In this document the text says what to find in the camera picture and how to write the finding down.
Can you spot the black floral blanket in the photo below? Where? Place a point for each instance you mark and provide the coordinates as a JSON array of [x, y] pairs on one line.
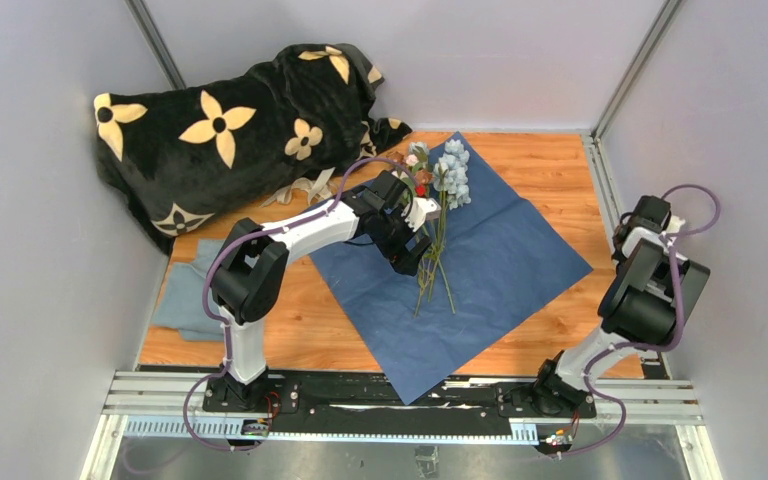
[[181, 159]]

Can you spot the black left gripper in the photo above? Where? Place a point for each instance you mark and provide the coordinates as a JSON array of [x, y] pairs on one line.
[[399, 256]]

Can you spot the beige ribbon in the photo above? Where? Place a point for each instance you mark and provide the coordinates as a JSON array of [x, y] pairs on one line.
[[317, 189]]

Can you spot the blue wrapping paper sheet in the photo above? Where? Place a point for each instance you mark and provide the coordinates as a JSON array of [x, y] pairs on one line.
[[502, 263]]

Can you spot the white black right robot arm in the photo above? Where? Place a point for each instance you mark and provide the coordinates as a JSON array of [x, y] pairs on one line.
[[645, 307]]

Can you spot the light blue denim cloth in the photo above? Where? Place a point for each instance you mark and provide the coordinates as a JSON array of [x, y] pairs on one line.
[[180, 307]]

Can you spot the blue fake flower stem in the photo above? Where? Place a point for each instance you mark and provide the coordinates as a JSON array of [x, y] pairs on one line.
[[450, 185]]

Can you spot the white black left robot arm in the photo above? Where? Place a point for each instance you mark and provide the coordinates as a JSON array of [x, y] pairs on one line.
[[245, 279]]

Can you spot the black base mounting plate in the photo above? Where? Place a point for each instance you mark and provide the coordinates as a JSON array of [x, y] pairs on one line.
[[353, 403]]

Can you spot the orange fake flower stem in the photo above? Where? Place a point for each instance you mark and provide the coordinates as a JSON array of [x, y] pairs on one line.
[[427, 278]]

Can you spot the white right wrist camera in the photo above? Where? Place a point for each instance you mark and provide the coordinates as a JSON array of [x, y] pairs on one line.
[[674, 225]]

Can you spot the pink white fake flower stem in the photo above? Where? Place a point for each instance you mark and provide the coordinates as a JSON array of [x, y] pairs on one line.
[[416, 160]]

